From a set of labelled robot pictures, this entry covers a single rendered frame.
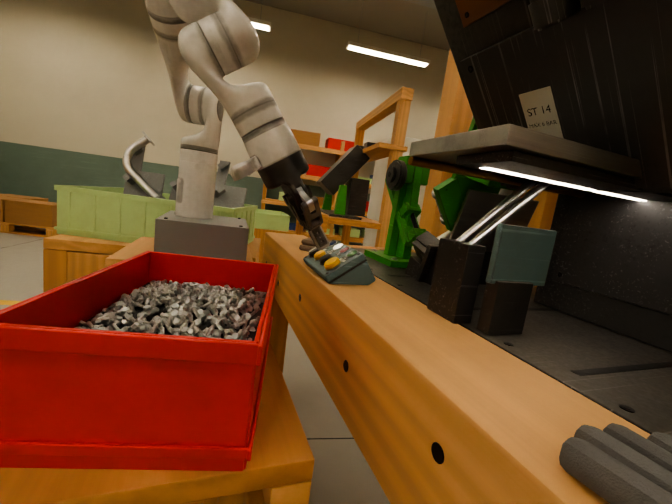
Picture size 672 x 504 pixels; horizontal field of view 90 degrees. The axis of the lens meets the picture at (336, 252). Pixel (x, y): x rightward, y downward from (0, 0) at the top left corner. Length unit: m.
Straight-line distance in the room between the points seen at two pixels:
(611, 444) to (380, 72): 8.22
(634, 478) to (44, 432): 0.40
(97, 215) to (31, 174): 7.39
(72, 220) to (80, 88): 7.13
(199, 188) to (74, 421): 0.68
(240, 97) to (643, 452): 0.52
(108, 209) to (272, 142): 0.99
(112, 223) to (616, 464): 1.39
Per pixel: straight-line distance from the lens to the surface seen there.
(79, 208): 1.48
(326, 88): 7.98
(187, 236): 0.87
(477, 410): 0.30
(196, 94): 0.97
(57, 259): 1.45
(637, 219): 0.66
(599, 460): 0.26
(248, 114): 0.52
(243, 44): 0.54
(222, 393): 0.32
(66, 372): 0.34
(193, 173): 0.94
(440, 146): 0.42
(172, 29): 0.85
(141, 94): 8.17
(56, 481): 0.38
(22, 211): 6.11
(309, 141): 7.17
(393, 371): 0.37
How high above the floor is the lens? 1.04
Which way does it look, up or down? 9 degrees down
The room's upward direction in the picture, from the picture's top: 8 degrees clockwise
